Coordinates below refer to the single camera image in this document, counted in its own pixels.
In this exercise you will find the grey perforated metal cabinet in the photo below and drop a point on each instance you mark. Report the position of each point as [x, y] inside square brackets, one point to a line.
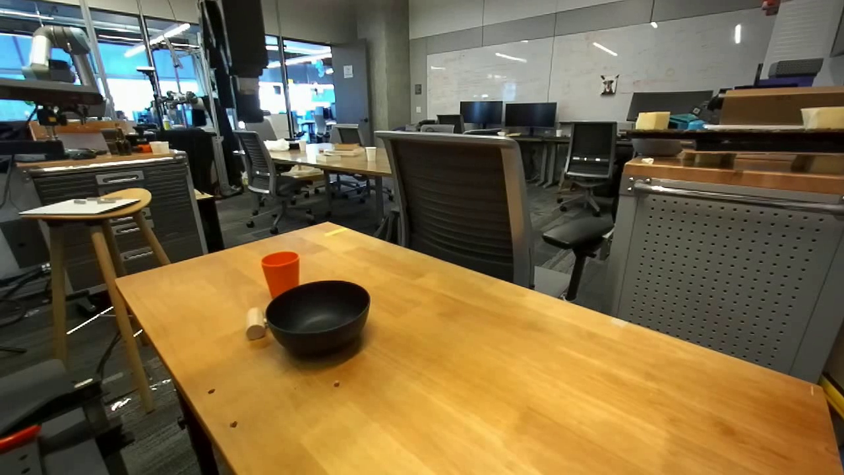
[729, 264]

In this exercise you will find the wide dark monitor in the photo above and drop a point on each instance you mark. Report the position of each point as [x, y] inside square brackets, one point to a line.
[668, 103]

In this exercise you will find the wooden stool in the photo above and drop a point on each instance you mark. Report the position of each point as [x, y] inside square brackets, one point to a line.
[104, 264]

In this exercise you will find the small wooden mallet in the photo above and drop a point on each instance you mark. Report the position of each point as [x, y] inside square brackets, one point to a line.
[255, 324]

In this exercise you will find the small yellow box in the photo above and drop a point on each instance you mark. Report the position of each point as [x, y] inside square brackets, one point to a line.
[652, 119]

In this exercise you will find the small wall picture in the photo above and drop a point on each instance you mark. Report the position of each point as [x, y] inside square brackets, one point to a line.
[607, 84]

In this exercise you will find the grey drawer cabinet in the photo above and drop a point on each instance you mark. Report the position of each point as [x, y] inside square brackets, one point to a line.
[141, 206]

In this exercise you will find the orange plastic cup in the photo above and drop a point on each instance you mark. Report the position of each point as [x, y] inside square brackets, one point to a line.
[280, 269]

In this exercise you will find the white flat board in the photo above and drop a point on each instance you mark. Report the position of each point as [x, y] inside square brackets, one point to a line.
[79, 206]

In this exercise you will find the wooden shelf box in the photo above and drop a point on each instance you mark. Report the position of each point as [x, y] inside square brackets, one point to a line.
[779, 107]

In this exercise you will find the grey swivel office chair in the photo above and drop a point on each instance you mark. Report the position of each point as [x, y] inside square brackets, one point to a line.
[261, 173]

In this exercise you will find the black computer monitor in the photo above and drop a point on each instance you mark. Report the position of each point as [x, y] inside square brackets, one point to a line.
[531, 115]
[481, 115]

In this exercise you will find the black bowl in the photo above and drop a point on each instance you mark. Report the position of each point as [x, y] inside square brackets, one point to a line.
[316, 317]

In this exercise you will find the grey door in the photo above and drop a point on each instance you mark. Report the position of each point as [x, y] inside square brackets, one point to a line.
[348, 82]

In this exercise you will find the light wooden meeting table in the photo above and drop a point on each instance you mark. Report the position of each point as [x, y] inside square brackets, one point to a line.
[344, 160]

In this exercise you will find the grey mesh office chair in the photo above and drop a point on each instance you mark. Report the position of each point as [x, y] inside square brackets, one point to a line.
[462, 200]

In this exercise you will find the black hanging column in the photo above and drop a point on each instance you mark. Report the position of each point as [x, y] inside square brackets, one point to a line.
[234, 43]

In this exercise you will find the black office chair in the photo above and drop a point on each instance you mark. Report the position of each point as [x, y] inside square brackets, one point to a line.
[592, 154]

